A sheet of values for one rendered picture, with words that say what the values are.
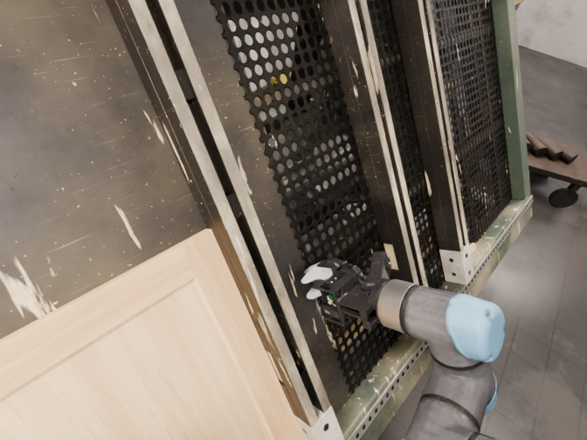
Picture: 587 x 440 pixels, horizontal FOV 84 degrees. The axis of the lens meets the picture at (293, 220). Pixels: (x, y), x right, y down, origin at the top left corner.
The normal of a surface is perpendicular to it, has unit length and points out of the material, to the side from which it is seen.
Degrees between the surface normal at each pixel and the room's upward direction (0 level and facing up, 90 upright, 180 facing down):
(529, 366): 0
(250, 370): 53
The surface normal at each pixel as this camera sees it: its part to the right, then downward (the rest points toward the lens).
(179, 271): 0.64, 0.05
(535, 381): 0.14, -0.68
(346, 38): -0.70, 0.44
